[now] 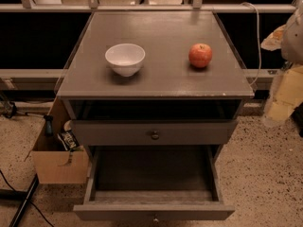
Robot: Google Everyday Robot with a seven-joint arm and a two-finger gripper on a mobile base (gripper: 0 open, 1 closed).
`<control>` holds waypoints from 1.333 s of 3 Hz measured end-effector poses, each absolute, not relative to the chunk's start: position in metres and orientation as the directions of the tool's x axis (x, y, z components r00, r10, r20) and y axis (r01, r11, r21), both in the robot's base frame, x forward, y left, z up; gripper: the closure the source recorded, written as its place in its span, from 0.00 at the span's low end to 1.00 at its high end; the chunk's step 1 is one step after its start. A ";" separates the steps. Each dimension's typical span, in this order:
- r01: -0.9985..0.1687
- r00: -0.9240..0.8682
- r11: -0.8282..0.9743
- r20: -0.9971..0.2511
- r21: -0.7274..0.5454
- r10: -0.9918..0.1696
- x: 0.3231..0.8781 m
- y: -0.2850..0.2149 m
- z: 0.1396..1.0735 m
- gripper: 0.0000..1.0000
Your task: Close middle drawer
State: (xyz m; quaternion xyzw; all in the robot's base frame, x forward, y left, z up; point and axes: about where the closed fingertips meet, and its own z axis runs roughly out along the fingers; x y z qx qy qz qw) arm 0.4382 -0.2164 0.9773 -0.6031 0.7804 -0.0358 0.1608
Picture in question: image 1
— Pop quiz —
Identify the white cable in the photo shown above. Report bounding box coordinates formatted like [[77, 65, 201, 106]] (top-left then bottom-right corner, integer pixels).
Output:
[[241, 1, 263, 87]]

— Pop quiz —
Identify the grey wooden drawer cabinet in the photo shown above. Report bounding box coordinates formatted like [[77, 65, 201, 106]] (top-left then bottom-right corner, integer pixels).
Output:
[[58, 11, 254, 155]]

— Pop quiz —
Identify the white ceramic bowl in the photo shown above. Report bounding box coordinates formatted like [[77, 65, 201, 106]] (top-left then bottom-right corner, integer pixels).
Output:
[[105, 44, 146, 77]]

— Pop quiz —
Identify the cardboard box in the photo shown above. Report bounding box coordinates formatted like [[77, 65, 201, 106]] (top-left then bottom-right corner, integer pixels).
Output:
[[31, 98, 89, 184]]

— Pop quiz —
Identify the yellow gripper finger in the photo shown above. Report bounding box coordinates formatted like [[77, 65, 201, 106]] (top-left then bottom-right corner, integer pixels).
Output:
[[260, 25, 285, 51], [262, 64, 303, 127]]

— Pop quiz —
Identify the dark bottle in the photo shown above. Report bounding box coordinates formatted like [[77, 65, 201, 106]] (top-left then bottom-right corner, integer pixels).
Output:
[[44, 115, 53, 136]]

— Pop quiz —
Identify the grey top drawer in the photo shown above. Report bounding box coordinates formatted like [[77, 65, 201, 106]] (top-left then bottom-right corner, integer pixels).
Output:
[[71, 120, 238, 146]]

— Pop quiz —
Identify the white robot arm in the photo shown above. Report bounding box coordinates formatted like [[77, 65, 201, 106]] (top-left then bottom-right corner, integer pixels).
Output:
[[261, 0, 303, 127]]

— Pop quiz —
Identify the black floor stand bar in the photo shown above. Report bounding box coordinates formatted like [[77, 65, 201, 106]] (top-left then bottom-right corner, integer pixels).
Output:
[[0, 175, 39, 227]]

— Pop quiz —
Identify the grey drawer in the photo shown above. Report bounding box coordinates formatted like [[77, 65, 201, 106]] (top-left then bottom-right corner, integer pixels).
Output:
[[71, 120, 238, 146], [74, 146, 235, 222]]

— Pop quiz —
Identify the red apple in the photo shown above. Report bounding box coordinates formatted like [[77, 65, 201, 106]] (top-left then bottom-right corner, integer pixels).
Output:
[[188, 44, 212, 68]]

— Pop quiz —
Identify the dark snack packet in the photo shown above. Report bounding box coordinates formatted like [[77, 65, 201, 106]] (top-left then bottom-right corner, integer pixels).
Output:
[[57, 131, 79, 151]]

